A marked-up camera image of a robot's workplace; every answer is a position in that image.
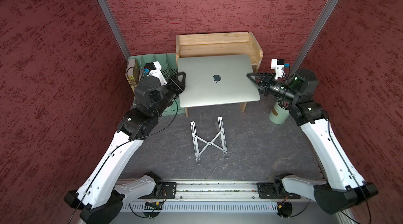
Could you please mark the aluminium corner post left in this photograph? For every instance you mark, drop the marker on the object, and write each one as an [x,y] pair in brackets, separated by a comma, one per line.
[106,9]

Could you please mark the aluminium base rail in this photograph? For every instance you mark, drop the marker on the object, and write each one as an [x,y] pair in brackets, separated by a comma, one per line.
[223,191]

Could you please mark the aluminium corner post right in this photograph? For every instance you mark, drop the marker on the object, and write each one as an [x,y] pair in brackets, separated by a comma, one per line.
[319,24]

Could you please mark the perforated cable tray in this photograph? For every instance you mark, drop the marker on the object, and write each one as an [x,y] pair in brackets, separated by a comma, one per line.
[215,207]

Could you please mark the mint green file organizer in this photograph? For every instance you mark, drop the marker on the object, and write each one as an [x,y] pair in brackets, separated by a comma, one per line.
[156,85]

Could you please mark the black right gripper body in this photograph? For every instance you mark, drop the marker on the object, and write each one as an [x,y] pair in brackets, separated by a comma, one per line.
[266,83]

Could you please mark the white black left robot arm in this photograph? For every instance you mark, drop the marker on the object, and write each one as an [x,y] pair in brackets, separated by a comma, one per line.
[99,199]

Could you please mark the silver laptop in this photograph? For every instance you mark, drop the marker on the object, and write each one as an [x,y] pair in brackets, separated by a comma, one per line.
[217,80]

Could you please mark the silver folding laptop stand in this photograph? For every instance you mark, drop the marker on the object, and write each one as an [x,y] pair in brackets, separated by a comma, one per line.
[219,142]

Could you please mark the aluminium corner post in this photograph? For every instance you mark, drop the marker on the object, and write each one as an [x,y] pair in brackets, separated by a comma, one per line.
[106,9]
[319,24]

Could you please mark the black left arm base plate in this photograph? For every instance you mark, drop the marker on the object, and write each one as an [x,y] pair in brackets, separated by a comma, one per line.
[166,190]

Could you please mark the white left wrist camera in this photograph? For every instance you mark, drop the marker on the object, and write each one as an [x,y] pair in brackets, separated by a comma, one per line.
[154,69]

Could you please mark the green pen cup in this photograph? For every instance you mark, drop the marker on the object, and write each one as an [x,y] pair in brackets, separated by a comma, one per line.
[278,114]

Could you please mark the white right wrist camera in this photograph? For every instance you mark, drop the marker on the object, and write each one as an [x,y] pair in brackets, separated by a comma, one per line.
[279,65]

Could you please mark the wooden desk shelf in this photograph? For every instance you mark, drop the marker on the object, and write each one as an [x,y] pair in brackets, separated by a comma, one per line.
[220,44]

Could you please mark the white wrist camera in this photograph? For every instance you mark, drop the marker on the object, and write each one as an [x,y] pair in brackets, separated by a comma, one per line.
[279,65]
[154,69]

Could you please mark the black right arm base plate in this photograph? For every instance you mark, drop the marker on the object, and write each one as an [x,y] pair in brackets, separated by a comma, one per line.
[274,191]

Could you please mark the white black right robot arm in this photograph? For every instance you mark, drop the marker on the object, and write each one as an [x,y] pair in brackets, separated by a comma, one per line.
[343,186]

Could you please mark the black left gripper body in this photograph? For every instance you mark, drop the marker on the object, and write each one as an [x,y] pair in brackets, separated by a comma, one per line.
[172,89]

